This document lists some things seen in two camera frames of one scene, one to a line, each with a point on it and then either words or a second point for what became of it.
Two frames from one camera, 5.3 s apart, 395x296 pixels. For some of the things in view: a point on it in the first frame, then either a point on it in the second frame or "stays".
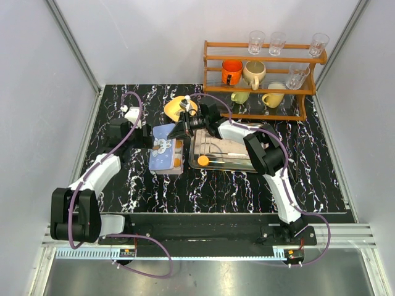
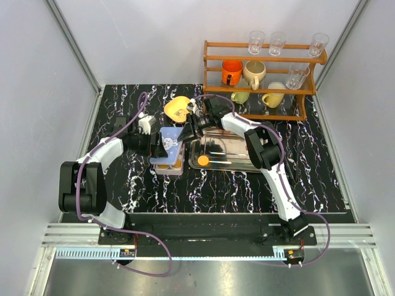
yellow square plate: [173, 109] stays
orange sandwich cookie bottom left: [202, 160] stays
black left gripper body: [147, 140] to [154, 148]
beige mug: [253, 72] stays
